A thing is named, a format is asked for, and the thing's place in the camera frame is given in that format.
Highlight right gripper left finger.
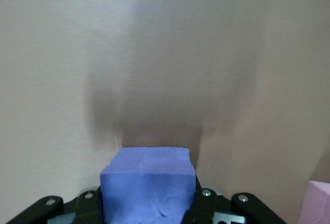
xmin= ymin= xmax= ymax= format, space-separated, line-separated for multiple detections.
xmin=5 ymin=185 xmax=104 ymax=224

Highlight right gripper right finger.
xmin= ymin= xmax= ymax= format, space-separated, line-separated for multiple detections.
xmin=180 ymin=176 xmax=286 ymax=224

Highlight purple foam cube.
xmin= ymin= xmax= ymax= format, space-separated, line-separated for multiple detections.
xmin=100 ymin=146 xmax=198 ymax=224

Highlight pink foam cube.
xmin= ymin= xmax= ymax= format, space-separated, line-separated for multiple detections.
xmin=298 ymin=180 xmax=330 ymax=224

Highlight brown paper table cover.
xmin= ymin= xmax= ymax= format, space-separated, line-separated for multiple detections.
xmin=0 ymin=0 xmax=330 ymax=224

